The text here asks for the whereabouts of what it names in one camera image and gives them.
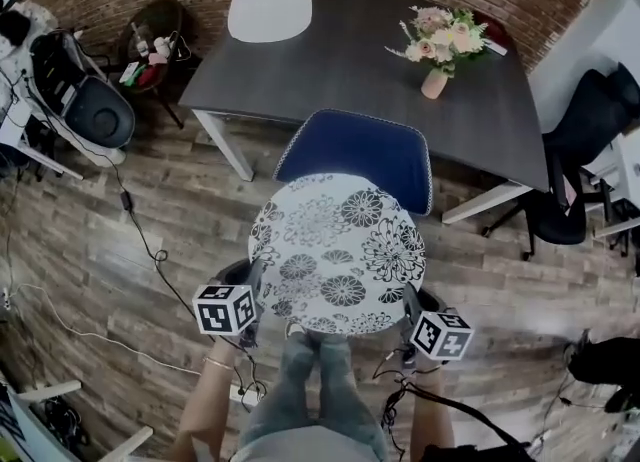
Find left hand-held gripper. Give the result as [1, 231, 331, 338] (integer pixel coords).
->
[192, 258, 269, 349]

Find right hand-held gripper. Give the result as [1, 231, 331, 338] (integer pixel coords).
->
[402, 283, 475, 369]

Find floral white round cushion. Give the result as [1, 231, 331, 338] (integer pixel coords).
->
[247, 173, 428, 337]

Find blue fabric chair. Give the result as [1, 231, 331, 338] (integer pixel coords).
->
[272, 108, 433, 217]

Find person's right forearm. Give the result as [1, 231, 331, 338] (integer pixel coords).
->
[411, 364, 457, 452]

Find person's left forearm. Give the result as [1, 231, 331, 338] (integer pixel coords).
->
[173, 337, 240, 462]

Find black office chair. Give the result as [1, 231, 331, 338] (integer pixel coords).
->
[481, 61, 640, 262]

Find dark wicker chair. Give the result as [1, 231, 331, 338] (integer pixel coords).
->
[116, 0, 197, 130]

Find person's jeans legs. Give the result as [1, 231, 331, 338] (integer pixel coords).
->
[238, 324, 390, 459]

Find person's light shirt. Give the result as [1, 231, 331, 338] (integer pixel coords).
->
[236, 424, 382, 462]

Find pale pink vase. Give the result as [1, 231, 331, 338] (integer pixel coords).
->
[420, 67, 450, 101]

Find dark table with white legs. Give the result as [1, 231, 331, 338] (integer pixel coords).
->
[178, 0, 550, 225]

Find red and green packets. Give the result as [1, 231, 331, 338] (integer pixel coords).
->
[118, 61, 170, 87]

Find grey baby seat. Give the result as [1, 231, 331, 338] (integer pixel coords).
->
[29, 29, 137, 147]

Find white desk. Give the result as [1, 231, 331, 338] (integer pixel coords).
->
[581, 127, 640, 241]

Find pale flower bouquet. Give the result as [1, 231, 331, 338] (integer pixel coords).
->
[384, 5, 489, 79]

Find clear glass bottle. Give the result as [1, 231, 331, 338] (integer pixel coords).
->
[130, 21, 152, 54]

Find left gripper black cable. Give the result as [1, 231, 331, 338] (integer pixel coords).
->
[226, 334, 270, 412]

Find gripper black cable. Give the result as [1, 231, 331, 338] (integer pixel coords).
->
[371, 347, 427, 452]
[226, 334, 270, 412]

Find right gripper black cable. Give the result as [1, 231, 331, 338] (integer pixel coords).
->
[371, 347, 427, 452]

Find black floor cable with adapter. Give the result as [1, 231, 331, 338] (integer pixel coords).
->
[78, 138, 212, 302]

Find black cable with white plug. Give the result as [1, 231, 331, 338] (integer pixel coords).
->
[534, 373, 577, 447]

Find white floor cable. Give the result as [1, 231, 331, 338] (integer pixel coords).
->
[3, 283, 202, 377]

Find white metal frame table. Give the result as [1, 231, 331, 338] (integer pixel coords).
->
[0, 378, 154, 462]

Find tangle of black cables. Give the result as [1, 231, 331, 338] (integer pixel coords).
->
[41, 393, 89, 450]

